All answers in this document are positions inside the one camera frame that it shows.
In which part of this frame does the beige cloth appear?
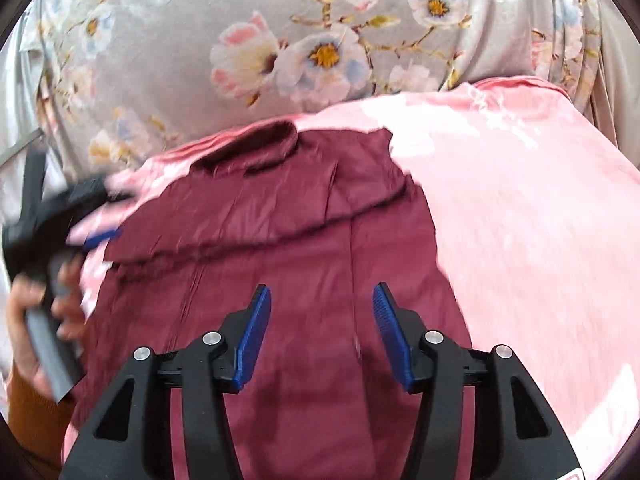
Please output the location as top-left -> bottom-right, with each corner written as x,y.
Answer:
590,0 -> 640,141

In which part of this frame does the person's left hand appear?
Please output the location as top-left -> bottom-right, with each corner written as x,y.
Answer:
6,259 -> 90,397

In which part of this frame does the maroon puffer jacket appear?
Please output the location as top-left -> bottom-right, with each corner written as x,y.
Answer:
65,121 -> 476,480

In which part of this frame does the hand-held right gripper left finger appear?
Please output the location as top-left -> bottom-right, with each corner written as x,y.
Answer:
59,284 -> 272,480

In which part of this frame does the grey floral bedsheet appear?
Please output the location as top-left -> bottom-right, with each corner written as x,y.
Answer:
15,0 -> 621,176

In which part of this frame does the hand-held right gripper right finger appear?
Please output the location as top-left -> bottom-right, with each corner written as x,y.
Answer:
372,282 -> 583,480

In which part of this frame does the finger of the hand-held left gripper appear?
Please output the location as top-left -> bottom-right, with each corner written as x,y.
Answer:
75,176 -> 137,207
67,229 -> 123,255

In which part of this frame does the pink blanket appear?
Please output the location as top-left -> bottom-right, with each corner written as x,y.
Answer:
60,75 -> 640,480

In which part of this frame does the person's left forearm orange sleeve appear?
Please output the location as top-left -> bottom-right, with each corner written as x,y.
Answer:
4,362 -> 77,467

